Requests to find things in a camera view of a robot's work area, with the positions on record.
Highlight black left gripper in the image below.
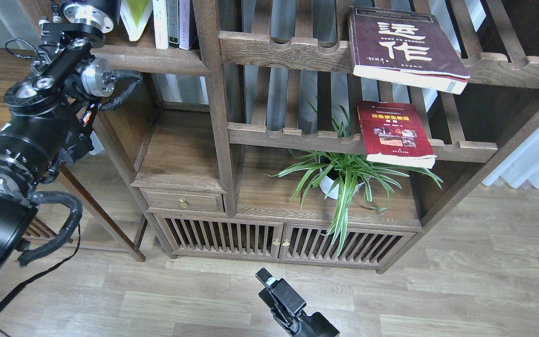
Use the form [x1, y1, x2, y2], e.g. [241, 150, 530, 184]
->
[60, 0, 121, 34]

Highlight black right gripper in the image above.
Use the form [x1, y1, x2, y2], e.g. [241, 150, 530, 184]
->
[256, 267, 340, 337]

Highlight yellow green book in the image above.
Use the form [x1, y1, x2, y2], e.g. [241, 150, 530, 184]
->
[120, 0, 153, 41]

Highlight red paperback book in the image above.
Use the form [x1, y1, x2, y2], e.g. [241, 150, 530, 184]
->
[357, 101, 437, 169]

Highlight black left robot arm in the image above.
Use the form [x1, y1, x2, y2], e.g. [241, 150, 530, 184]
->
[0, 0, 143, 268]

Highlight white upright book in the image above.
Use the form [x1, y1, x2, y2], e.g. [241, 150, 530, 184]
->
[153, 0, 169, 50]

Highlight dark grey upright book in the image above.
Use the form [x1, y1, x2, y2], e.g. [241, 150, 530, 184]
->
[166, 0, 180, 48]

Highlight lilac upright book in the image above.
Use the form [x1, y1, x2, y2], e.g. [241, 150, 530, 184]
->
[178, 0, 197, 51]

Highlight brass drawer knob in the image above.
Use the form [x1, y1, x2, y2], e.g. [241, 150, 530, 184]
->
[178, 198, 189, 209]

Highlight white plant pot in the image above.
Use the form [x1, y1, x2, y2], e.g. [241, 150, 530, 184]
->
[319, 168, 364, 201]

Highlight wooden side table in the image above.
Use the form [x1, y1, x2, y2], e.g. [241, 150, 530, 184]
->
[0, 49, 147, 262]

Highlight green spider plant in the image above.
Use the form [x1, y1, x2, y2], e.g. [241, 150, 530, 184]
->
[264, 97, 444, 257]

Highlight wooden bookshelf unit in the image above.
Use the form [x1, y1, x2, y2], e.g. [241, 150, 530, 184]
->
[94, 0, 539, 273]

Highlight dark maroon large book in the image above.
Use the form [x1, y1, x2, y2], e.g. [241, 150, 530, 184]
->
[349, 6, 470, 95]

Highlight black floor cable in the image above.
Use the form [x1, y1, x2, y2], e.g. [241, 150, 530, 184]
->
[0, 225, 82, 337]

